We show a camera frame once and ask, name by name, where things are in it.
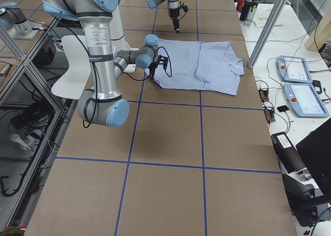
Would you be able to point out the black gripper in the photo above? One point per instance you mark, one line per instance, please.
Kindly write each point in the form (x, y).
(173, 13)
(153, 68)

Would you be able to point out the light blue striped shirt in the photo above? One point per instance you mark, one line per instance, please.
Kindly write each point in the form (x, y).
(198, 65)

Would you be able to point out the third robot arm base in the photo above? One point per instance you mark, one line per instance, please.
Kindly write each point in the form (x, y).
(15, 22)

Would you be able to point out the black water bottle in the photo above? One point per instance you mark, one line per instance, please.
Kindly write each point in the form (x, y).
(245, 10)

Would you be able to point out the clear bottle black lid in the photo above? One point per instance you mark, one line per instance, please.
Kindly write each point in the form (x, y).
(251, 14)

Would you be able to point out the white plastic chair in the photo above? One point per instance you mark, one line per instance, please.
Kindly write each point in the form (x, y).
(72, 83)

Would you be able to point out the orange black circuit board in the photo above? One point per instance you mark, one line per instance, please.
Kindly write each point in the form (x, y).
(263, 94)

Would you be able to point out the upper blue teach pendant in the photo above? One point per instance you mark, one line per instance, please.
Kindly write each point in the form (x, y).
(293, 69)

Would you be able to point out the blue teach pendant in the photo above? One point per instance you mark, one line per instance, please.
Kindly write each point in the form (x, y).
(293, 69)
(304, 100)

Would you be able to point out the lower blue teach pendant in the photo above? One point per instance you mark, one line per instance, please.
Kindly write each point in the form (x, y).
(304, 100)

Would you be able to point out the black computer monitor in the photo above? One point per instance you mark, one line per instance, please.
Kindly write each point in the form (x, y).
(314, 151)

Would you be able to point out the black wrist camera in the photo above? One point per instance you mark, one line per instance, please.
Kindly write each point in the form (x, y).
(162, 60)
(183, 7)

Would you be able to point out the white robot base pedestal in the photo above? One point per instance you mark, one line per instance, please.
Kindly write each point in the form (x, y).
(118, 41)

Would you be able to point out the aluminium frame post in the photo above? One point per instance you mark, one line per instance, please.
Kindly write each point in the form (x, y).
(266, 31)

